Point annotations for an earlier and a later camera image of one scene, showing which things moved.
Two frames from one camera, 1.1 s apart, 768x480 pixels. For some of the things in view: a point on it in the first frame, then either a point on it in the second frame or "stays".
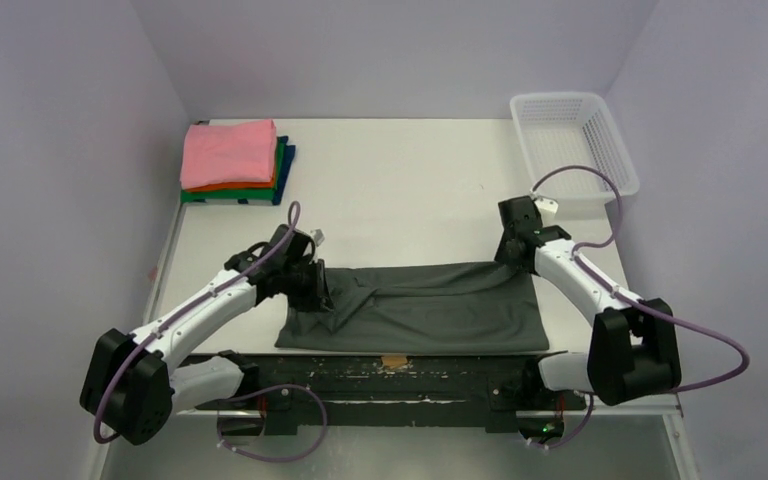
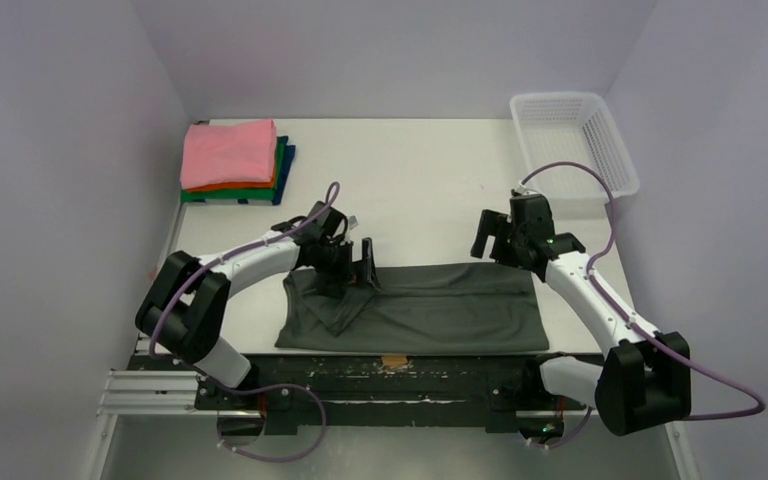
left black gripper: [317, 298] to [333, 285]
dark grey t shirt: [478, 307] stays
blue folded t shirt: [287, 158] stays
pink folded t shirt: [227, 153] stays
